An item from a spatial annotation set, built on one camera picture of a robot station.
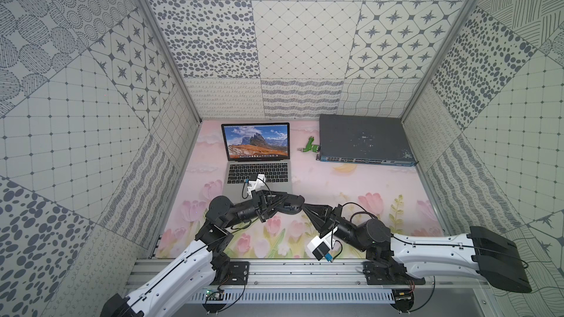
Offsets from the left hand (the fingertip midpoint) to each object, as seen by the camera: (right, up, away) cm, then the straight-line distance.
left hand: (284, 191), depth 64 cm
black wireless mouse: (+3, -3, -2) cm, 5 cm away
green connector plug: (+12, +11, +44) cm, 47 cm away
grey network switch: (+42, +15, +44) cm, 63 cm away
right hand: (+6, -2, 0) cm, 7 cm away
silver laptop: (-14, +11, +36) cm, 40 cm away
